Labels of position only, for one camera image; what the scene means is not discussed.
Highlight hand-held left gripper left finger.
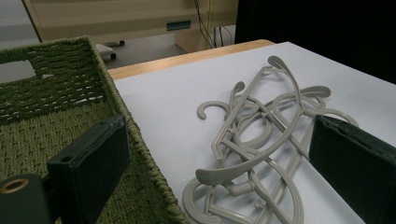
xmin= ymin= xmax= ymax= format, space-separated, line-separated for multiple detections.
xmin=46 ymin=115 xmax=132 ymax=224

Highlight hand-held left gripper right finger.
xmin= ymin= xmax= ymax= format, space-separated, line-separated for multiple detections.
xmin=307 ymin=114 xmax=396 ymax=224

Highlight green woven basket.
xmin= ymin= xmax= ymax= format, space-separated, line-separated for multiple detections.
xmin=0 ymin=35 xmax=190 ymax=224

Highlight white table cover sheet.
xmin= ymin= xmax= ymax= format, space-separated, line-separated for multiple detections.
xmin=113 ymin=41 xmax=396 ymax=224

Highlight chair base with casters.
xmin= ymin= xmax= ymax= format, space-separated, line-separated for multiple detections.
xmin=93 ymin=39 xmax=126 ymax=62

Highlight light wooden desk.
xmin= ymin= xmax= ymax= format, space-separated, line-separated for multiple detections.
xmin=21 ymin=0 xmax=239 ymax=54

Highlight black curtain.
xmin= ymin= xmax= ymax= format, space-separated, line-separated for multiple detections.
xmin=233 ymin=0 xmax=396 ymax=86

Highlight hanging black and yellow cables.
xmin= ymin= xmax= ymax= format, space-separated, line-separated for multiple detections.
xmin=192 ymin=0 xmax=235 ymax=49

